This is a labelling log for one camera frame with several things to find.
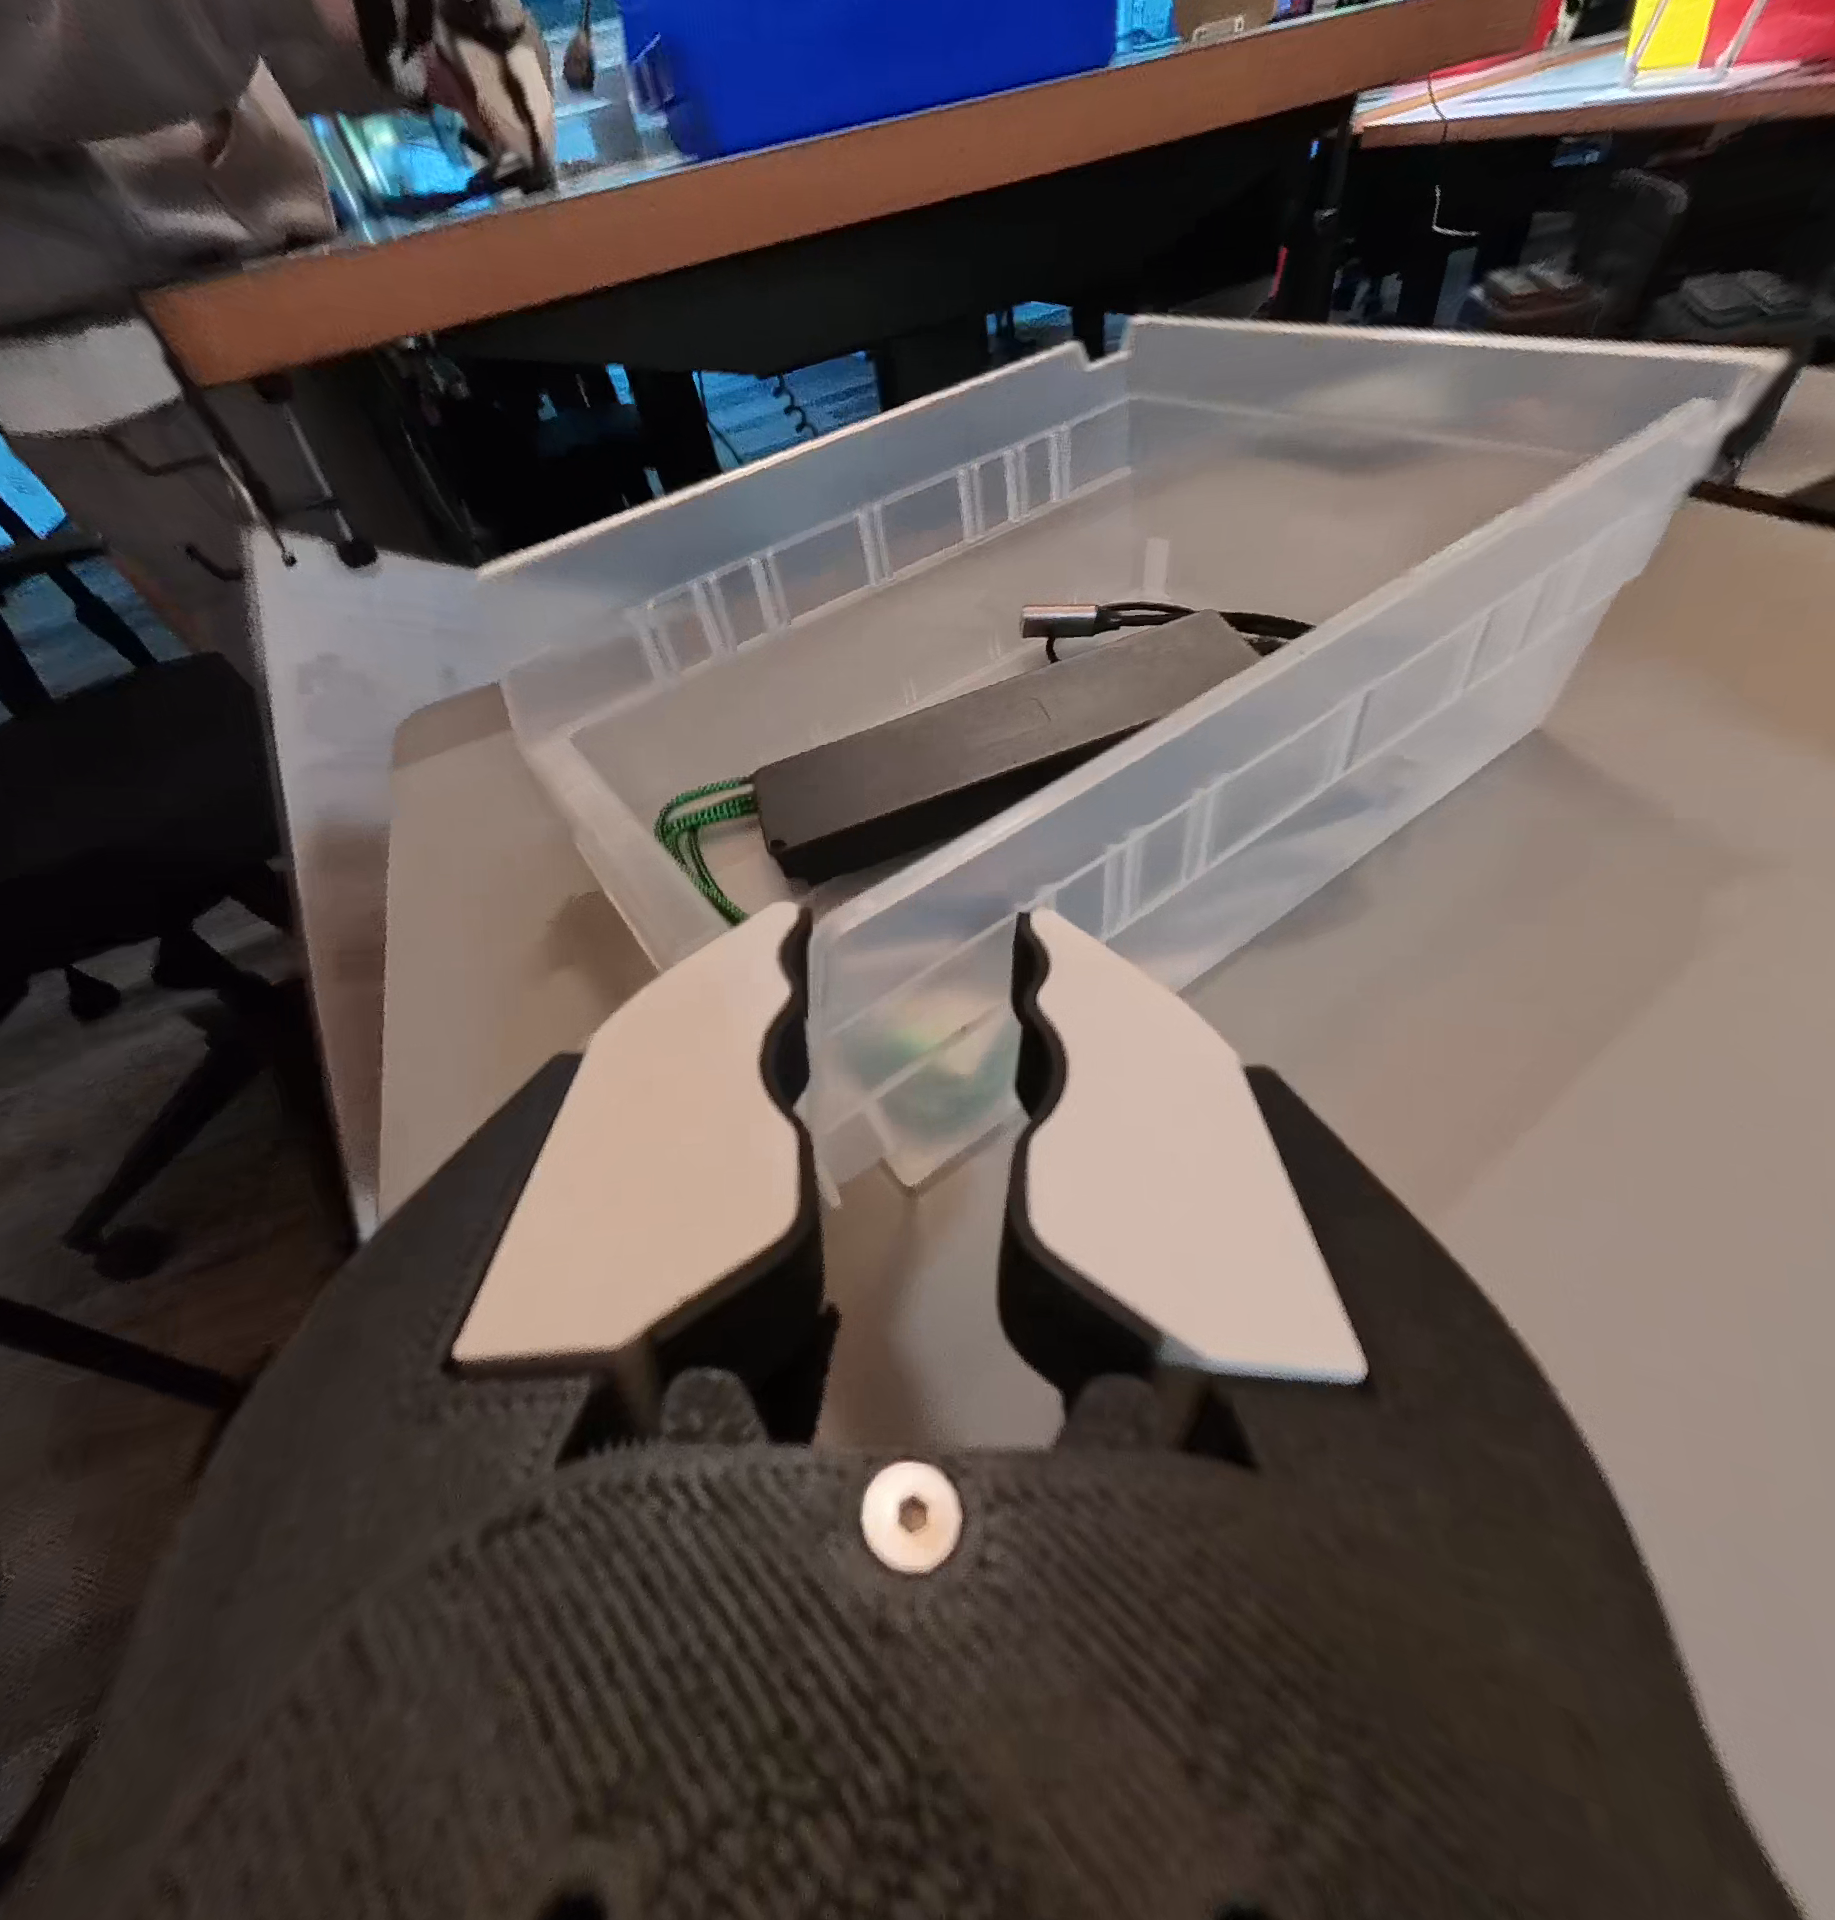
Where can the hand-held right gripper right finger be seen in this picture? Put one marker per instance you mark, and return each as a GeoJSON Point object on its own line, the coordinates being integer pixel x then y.
{"type": "Point", "coordinates": [1174, 1185]}

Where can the black office chair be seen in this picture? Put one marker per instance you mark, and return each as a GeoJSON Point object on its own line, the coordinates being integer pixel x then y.
{"type": "Point", "coordinates": [92, 840]}

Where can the clear plastic bin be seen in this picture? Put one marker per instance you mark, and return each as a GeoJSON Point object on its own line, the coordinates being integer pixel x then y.
{"type": "Point", "coordinates": [1309, 750]}

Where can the blue plastic bin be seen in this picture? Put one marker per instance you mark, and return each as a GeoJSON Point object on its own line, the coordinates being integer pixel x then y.
{"type": "Point", "coordinates": [858, 68]}

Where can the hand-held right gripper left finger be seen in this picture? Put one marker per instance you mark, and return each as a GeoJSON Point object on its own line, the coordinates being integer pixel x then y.
{"type": "Point", "coordinates": [664, 1185]}

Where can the wooden background desk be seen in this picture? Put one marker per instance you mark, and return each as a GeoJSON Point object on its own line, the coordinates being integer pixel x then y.
{"type": "Point", "coordinates": [1607, 98]}
{"type": "Point", "coordinates": [709, 227]}

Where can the black rectangular power adapter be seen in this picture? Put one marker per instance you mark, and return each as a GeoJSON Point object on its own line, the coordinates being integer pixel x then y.
{"type": "Point", "coordinates": [979, 750]}

